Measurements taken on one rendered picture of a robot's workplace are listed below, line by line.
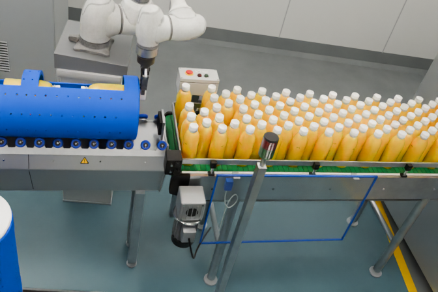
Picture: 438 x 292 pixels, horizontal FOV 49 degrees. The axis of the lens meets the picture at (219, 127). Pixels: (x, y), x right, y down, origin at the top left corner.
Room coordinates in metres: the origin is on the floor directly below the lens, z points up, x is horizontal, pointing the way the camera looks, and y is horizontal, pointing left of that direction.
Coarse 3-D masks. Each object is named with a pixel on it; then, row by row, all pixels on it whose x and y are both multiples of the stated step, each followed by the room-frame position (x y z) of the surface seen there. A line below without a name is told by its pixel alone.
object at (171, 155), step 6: (168, 150) 1.56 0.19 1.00; (174, 150) 1.57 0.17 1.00; (180, 150) 1.57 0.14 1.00; (168, 156) 1.52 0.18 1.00; (174, 156) 1.53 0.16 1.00; (180, 156) 1.53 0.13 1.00; (168, 162) 1.49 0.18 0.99; (174, 162) 1.50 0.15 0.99; (180, 162) 1.51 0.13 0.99; (168, 168) 1.50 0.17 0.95; (174, 168) 1.50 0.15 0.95; (180, 168) 1.51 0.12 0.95; (168, 174) 1.50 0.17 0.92; (174, 174) 1.49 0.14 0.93
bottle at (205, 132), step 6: (204, 126) 1.66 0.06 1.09; (210, 126) 1.68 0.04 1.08; (204, 132) 1.65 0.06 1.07; (210, 132) 1.66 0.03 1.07; (204, 138) 1.64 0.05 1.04; (210, 138) 1.66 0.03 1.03; (204, 144) 1.65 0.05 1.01; (198, 150) 1.65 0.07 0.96; (204, 150) 1.65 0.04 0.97; (198, 156) 1.64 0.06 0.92; (204, 156) 1.65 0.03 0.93
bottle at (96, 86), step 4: (92, 84) 1.64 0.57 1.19; (96, 84) 1.63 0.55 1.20; (100, 84) 1.64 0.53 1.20; (104, 84) 1.65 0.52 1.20; (108, 84) 1.65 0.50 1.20; (112, 84) 1.66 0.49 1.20; (116, 84) 1.67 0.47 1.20; (120, 84) 1.68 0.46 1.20; (88, 88) 1.62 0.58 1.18; (92, 88) 1.61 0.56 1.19; (96, 88) 1.61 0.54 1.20; (100, 88) 1.62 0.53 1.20; (104, 88) 1.62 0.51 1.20; (108, 88) 1.63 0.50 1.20; (112, 88) 1.64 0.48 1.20; (116, 88) 1.64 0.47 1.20; (120, 88) 1.65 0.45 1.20
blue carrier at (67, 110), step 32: (0, 96) 1.42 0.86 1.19; (32, 96) 1.46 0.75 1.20; (64, 96) 1.50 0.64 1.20; (96, 96) 1.55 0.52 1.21; (128, 96) 1.59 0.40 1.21; (0, 128) 1.38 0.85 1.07; (32, 128) 1.41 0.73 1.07; (64, 128) 1.45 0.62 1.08; (96, 128) 1.49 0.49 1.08; (128, 128) 1.53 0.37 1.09
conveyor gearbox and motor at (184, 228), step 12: (180, 192) 1.46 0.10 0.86; (192, 192) 1.48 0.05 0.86; (180, 204) 1.42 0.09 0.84; (192, 204) 1.42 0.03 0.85; (204, 204) 1.43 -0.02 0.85; (180, 216) 1.40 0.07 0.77; (192, 216) 1.42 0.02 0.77; (180, 228) 1.42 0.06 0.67; (192, 228) 1.41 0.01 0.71; (180, 240) 1.42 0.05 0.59; (192, 240) 1.39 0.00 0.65
